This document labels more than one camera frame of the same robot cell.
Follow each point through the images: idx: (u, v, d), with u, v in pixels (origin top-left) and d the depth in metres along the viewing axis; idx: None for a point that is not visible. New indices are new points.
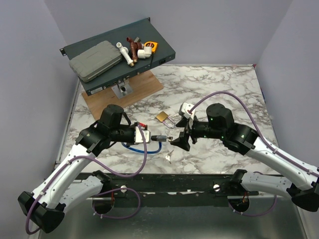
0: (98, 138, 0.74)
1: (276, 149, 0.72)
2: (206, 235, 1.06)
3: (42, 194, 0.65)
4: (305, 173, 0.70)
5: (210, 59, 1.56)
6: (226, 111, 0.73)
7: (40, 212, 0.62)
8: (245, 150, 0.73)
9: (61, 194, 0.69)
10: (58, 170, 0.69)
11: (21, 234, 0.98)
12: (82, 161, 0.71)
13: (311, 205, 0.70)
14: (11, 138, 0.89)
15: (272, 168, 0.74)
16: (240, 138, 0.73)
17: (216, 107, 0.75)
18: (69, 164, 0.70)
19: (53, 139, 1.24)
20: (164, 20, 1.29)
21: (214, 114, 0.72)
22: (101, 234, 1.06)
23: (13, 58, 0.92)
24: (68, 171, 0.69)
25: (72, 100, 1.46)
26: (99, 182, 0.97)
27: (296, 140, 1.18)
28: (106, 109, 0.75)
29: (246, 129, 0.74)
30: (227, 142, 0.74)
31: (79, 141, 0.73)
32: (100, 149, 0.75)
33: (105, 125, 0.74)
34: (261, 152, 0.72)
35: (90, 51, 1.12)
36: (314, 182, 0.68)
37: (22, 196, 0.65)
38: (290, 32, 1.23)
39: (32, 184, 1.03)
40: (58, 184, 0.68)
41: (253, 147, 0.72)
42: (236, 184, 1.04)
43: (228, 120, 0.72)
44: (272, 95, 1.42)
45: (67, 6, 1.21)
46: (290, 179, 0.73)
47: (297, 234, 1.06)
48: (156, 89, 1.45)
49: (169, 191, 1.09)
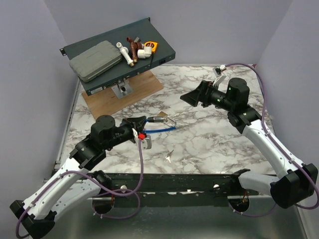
0: (92, 154, 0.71)
1: (268, 132, 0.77)
2: (206, 235, 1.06)
3: (31, 206, 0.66)
4: (287, 161, 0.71)
5: (210, 59, 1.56)
6: (245, 88, 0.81)
7: (28, 224, 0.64)
8: (242, 126, 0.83)
9: (51, 205, 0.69)
10: (49, 182, 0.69)
11: (22, 234, 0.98)
12: (74, 176, 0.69)
13: (286, 200, 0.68)
14: (12, 137, 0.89)
15: (262, 151, 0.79)
16: (242, 115, 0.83)
17: (241, 81, 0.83)
18: (60, 178, 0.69)
19: (53, 139, 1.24)
20: (164, 19, 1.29)
21: (234, 85, 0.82)
22: (100, 234, 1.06)
23: (14, 59, 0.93)
24: (59, 184, 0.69)
25: (72, 100, 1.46)
26: (97, 185, 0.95)
27: (295, 140, 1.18)
28: (94, 125, 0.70)
29: (253, 111, 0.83)
30: (230, 116, 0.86)
31: (73, 155, 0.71)
32: (93, 164, 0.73)
33: (96, 140, 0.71)
34: (253, 130, 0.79)
35: (90, 51, 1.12)
36: (290, 170, 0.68)
37: (14, 204, 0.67)
38: (291, 32, 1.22)
39: (32, 184, 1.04)
40: (47, 197, 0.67)
41: (248, 124, 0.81)
42: (234, 178, 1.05)
43: (241, 96, 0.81)
44: (272, 95, 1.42)
45: (67, 5, 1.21)
46: (274, 167, 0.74)
47: (296, 235, 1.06)
48: (156, 89, 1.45)
49: (169, 191, 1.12)
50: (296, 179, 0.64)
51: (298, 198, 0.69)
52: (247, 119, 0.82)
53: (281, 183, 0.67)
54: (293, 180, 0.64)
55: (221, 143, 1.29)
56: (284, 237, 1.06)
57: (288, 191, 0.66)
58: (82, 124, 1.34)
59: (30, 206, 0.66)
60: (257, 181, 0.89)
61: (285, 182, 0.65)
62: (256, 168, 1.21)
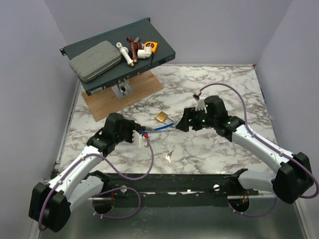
0: (106, 143, 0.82)
1: (254, 133, 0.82)
2: (206, 235, 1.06)
3: (59, 183, 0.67)
4: (277, 155, 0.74)
5: (209, 59, 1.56)
6: (219, 100, 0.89)
7: (57, 200, 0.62)
8: (230, 134, 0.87)
9: (73, 187, 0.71)
10: (72, 164, 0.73)
11: (22, 234, 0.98)
12: (95, 158, 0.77)
13: (289, 193, 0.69)
14: (11, 137, 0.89)
15: (255, 152, 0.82)
16: (228, 124, 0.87)
17: (214, 96, 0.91)
18: (83, 160, 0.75)
19: (53, 139, 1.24)
20: (164, 19, 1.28)
21: (208, 100, 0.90)
22: (100, 234, 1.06)
23: (14, 59, 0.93)
24: (82, 165, 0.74)
25: (72, 100, 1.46)
26: (99, 181, 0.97)
27: (295, 140, 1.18)
28: (109, 118, 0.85)
29: (236, 118, 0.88)
30: (218, 128, 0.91)
31: (89, 143, 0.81)
32: (106, 152, 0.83)
33: (109, 130, 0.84)
34: (240, 134, 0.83)
35: (90, 51, 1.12)
36: (283, 162, 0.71)
37: (38, 185, 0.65)
38: (291, 32, 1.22)
39: (31, 184, 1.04)
40: (74, 175, 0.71)
41: (235, 130, 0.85)
42: (234, 180, 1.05)
43: (218, 107, 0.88)
44: (272, 95, 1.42)
45: (67, 6, 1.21)
46: (269, 164, 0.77)
47: (296, 235, 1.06)
48: (156, 89, 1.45)
49: (169, 191, 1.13)
50: (290, 170, 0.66)
51: (301, 189, 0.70)
52: (233, 126, 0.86)
53: (280, 179, 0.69)
54: (288, 172, 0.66)
55: (221, 143, 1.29)
56: (284, 237, 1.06)
57: (288, 183, 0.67)
58: (82, 124, 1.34)
59: (59, 182, 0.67)
60: (257, 180, 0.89)
61: (282, 176, 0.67)
62: (256, 168, 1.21)
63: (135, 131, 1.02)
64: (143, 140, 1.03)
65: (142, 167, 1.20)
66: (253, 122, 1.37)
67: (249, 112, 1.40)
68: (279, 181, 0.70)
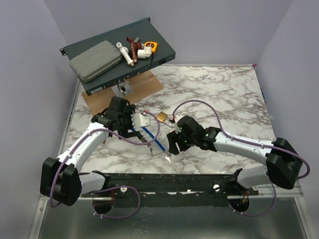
0: (110, 119, 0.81)
1: (232, 136, 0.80)
2: (206, 235, 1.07)
3: (69, 157, 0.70)
4: (260, 148, 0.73)
5: (209, 59, 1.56)
6: (189, 118, 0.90)
7: (67, 172, 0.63)
8: (213, 145, 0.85)
9: (81, 161, 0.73)
10: (80, 139, 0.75)
11: (22, 234, 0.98)
12: (101, 133, 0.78)
13: (285, 180, 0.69)
14: (11, 137, 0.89)
15: (241, 153, 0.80)
16: (207, 136, 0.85)
17: (184, 117, 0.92)
18: (90, 135, 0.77)
19: (53, 139, 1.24)
20: (164, 19, 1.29)
21: (180, 122, 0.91)
22: (100, 234, 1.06)
23: (14, 59, 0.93)
24: (89, 140, 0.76)
25: (72, 100, 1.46)
26: (102, 177, 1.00)
27: (295, 140, 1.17)
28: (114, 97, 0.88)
29: (211, 128, 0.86)
30: (199, 144, 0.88)
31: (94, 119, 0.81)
32: (112, 128, 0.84)
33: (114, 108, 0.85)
34: (221, 142, 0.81)
35: (90, 50, 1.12)
36: (267, 153, 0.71)
37: (48, 161, 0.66)
38: (291, 32, 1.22)
39: (32, 184, 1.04)
40: (81, 150, 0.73)
41: (214, 140, 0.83)
42: (236, 184, 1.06)
43: (191, 124, 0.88)
44: (272, 95, 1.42)
45: (67, 6, 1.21)
46: (257, 159, 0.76)
47: (297, 235, 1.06)
48: (156, 89, 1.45)
49: (169, 191, 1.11)
50: (277, 159, 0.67)
51: (296, 173, 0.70)
52: (213, 137, 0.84)
53: (271, 170, 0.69)
54: (275, 161, 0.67)
55: None
56: (284, 237, 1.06)
57: (279, 172, 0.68)
58: (82, 124, 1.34)
59: (69, 157, 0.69)
60: (255, 180, 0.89)
61: (271, 167, 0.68)
62: None
63: (133, 115, 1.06)
64: (143, 118, 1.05)
65: (142, 167, 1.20)
66: (253, 122, 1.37)
67: (249, 112, 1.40)
68: (272, 173, 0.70)
